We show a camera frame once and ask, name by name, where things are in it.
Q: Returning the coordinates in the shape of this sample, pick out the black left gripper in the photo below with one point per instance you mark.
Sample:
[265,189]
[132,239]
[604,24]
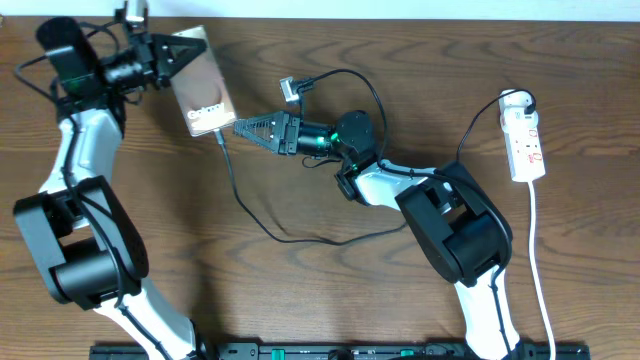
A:
[144,47]

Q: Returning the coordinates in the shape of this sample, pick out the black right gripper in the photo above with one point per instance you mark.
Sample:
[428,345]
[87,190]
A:
[289,133]

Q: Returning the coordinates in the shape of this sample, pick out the Galaxy S25 Ultra smartphone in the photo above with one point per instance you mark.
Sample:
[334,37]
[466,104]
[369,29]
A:
[201,91]

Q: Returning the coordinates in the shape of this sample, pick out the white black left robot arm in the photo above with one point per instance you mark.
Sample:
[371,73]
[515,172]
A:
[83,243]

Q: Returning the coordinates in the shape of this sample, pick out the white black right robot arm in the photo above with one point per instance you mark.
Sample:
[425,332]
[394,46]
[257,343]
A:
[463,236]

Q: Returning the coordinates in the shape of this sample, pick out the white power strip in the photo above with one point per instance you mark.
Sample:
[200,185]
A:
[519,123]

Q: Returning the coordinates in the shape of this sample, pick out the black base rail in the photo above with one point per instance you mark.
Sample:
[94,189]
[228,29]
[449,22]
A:
[433,350]

